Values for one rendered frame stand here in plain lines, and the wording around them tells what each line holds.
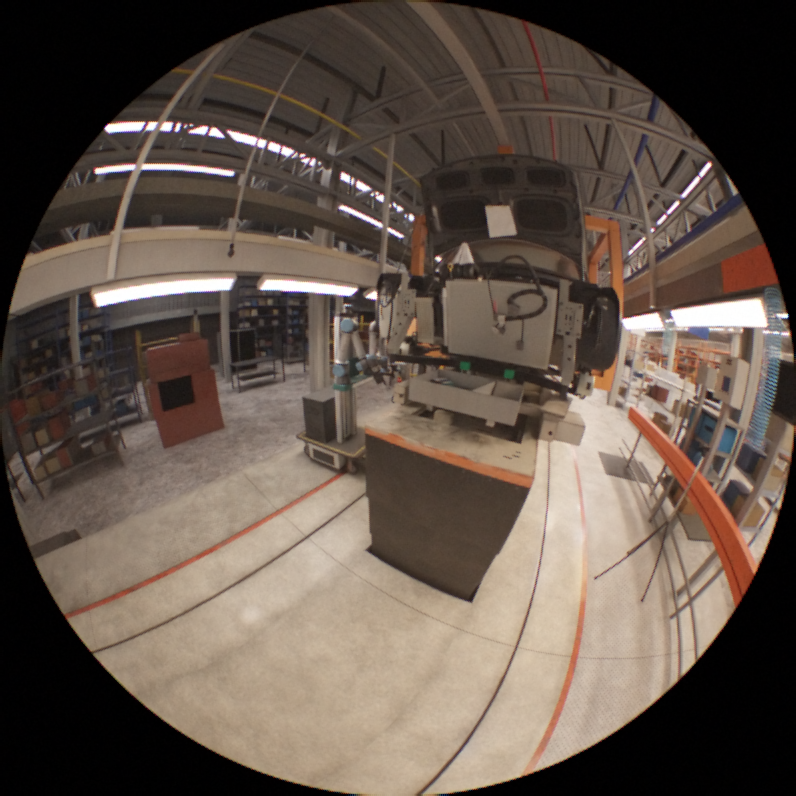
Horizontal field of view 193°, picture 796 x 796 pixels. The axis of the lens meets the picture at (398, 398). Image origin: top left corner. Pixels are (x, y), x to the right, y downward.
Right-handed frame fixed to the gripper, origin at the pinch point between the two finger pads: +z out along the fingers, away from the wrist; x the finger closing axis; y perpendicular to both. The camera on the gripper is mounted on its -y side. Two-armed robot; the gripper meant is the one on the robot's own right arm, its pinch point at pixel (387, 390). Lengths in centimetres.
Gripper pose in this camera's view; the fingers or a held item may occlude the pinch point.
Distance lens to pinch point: 220.9
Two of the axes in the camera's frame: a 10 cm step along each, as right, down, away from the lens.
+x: 1.2, 2.6, -9.6
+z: 3.7, 8.8, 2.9
